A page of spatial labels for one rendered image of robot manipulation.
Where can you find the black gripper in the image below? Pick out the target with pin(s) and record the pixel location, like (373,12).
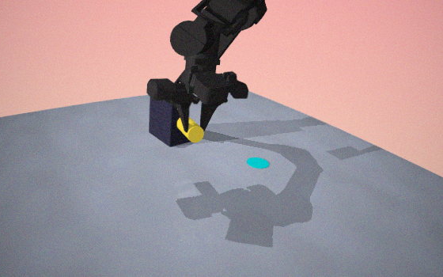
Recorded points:
(163,89)

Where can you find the yellow cylinder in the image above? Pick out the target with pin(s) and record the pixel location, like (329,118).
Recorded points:
(195,133)

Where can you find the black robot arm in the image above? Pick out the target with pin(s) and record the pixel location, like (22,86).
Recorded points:
(214,29)

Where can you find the cyan flat circle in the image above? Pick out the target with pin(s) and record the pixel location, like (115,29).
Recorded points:
(257,162)

